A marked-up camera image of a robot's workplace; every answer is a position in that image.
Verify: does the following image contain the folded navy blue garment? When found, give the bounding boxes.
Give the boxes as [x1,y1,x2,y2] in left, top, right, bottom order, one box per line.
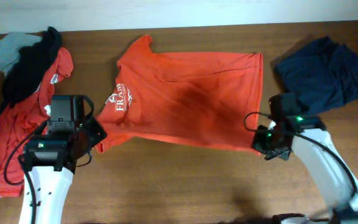
[275,37,358,114]

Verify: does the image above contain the red t-shirt with white print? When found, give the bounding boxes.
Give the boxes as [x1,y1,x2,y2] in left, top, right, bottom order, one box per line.
[96,35,264,153]

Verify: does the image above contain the red mesh garment in pile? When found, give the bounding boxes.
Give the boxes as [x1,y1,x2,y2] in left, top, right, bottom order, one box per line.
[0,47,74,198]

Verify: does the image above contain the grey garment in pile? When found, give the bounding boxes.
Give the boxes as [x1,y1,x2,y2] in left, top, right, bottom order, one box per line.
[0,32,42,77]

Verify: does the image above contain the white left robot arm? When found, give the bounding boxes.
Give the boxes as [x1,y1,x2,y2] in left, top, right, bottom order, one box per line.
[18,116,107,224]

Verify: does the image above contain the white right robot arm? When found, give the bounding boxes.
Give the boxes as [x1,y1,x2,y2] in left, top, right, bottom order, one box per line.
[252,114,358,223]

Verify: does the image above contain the black garment in pile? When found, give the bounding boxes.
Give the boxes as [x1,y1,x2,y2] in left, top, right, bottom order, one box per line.
[0,27,62,115]

